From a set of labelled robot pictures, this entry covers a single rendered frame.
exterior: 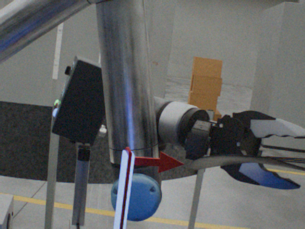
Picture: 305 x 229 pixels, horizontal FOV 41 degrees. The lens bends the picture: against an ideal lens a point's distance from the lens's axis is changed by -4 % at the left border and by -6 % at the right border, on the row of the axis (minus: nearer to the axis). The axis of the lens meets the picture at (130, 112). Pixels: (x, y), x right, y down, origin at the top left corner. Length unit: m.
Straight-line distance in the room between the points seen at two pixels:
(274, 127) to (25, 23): 0.46
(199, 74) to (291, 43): 2.51
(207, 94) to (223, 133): 7.93
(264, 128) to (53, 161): 1.68
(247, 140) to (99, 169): 1.69
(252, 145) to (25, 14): 0.45
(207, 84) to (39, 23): 7.86
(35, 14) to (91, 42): 5.77
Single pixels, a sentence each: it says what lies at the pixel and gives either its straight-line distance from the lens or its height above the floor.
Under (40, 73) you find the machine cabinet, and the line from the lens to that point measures 6.73.
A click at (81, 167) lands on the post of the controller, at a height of 1.01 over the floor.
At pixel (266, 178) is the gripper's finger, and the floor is 1.14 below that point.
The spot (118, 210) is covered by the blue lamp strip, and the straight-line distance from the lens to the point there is 0.47.
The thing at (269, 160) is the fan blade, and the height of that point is 1.21.
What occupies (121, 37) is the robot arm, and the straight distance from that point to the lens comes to 0.61.
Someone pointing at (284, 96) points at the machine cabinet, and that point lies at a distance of 6.68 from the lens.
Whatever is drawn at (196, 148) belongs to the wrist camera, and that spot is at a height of 1.17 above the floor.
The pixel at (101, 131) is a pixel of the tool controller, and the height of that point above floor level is 1.08.
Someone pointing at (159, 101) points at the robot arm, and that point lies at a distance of 0.74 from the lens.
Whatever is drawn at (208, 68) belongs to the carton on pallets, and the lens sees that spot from 8.54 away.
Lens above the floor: 1.30
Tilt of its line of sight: 9 degrees down
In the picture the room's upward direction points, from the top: 7 degrees clockwise
